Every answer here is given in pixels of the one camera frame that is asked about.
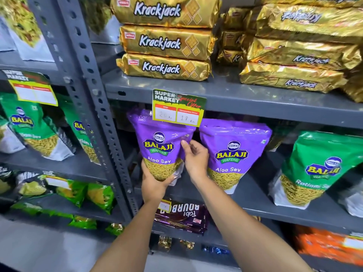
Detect person's left forearm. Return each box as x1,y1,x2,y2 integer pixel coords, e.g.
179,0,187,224
90,199,164,272

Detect grey metal shelf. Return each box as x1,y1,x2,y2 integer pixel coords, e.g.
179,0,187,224
55,0,363,272

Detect purple Aloo Sev bag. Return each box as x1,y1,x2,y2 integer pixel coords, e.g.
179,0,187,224
127,108,197,187
199,118,273,195

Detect person's left hand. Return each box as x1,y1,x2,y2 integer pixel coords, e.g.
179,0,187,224
141,160,178,205

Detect grey slotted metal rack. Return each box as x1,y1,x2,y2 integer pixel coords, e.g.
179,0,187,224
0,0,134,224

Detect stack of gold cracker packets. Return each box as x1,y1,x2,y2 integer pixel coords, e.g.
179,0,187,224
110,0,363,103

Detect pile of orange packets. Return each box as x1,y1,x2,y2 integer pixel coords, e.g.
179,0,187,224
294,226,363,267

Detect pile of green chip packets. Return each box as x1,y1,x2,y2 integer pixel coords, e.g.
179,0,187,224
10,178,125,237

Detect person's right hand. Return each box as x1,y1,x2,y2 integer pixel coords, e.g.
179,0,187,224
180,139,210,186

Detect blue wrapped packets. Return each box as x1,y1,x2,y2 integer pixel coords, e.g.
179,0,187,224
200,243,231,256

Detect person's right forearm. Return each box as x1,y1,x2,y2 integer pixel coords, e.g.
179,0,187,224
192,175,312,272

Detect green yellow price tag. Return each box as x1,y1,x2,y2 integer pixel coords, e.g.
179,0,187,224
45,175,72,191
152,88,207,128
342,234,363,250
1,69,59,107
157,199,173,214

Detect dark brown biscuit pack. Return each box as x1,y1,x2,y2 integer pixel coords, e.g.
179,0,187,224
154,200,211,235

